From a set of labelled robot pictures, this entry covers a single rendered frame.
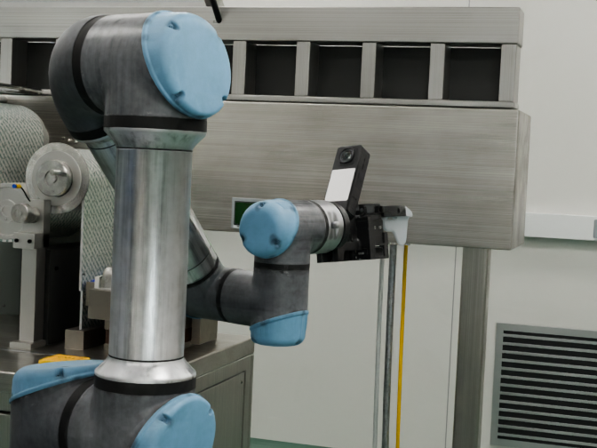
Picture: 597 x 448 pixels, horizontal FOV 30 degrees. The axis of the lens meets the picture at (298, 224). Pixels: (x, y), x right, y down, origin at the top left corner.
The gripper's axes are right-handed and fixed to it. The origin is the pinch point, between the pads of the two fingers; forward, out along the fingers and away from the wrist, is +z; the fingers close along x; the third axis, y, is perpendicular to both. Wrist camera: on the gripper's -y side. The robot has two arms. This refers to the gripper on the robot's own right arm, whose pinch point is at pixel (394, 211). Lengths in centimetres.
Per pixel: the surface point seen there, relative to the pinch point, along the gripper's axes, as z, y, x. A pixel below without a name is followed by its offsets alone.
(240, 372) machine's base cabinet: 47, 31, -70
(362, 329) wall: 265, 40, -173
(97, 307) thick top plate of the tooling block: 11, 14, -77
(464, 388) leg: 81, 39, -31
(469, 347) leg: 81, 29, -29
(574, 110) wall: 290, -46, -79
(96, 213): 18, -6, -82
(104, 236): 22, -1, -84
